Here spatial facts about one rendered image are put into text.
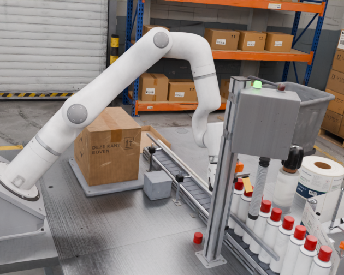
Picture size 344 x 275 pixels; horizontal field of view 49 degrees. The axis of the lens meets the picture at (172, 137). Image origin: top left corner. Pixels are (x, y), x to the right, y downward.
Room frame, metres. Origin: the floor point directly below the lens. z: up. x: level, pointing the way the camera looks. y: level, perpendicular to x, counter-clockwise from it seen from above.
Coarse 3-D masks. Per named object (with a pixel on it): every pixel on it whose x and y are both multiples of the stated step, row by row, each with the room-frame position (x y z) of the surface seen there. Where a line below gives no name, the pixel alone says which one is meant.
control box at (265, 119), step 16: (240, 96) 1.05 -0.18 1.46; (256, 96) 1.05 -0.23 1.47; (272, 96) 1.05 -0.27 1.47; (288, 96) 1.06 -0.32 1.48; (240, 112) 1.05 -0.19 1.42; (256, 112) 1.05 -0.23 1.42; (272, 112) 1.04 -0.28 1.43; (288, 112) 1.04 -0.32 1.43; (240, 128) 1.05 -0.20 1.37; (256, 128) 1.04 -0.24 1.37; (272, 128) 1.04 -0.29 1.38; (288, 128) 1.03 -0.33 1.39; (240, 144) 1.05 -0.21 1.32; (256, 144) 1.04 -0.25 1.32; (272, 144) 1.04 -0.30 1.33; (288, 144) 1.03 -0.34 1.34
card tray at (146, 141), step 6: (144, 126) 2.27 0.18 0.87; (150, 126) 2.29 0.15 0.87; (144, 132) 2.25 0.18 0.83; (150, 132) 2.26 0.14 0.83; (156, 132) 2.20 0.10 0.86; (144, 138) 2.15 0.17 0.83; (156, 138) 2.17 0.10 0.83; (162, 138) 2.13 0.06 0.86; (144, 144) 2.06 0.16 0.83; (150, 144) 2.07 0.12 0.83; (168, 144) 2.05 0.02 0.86
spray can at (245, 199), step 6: (252, 186) 1.22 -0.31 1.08; (252, 192) 1.21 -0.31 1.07; (240, 198) 1.22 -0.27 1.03; (246, 198) 1.20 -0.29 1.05; (240, 204) 1.21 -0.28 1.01; (246, 204) 1.19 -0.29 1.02; (240, 210) 1.20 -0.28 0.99; (246, 210) 1.19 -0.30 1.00; (240, 216) 1.20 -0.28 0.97; (246, 216) 1.19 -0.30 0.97; (240, 228) 1.20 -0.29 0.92; (240, 234) 1.19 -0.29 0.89
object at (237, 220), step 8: (160, 144) 1.80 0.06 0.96; (168, 152) 1.71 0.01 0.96; (176, 160) 1.62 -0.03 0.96; (184, 168) 1.55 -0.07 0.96; (192, 176) 1.48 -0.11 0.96; (200, 184) 1.42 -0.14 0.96; (208, 192) 1.36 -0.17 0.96; (232, 216) 1.21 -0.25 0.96; (240, 224) 1.16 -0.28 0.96; (248, 232) 1.12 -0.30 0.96; (256, 240) 1.08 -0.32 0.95; (264, 248) 1.04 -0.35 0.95; (272, 256) 1.01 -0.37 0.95
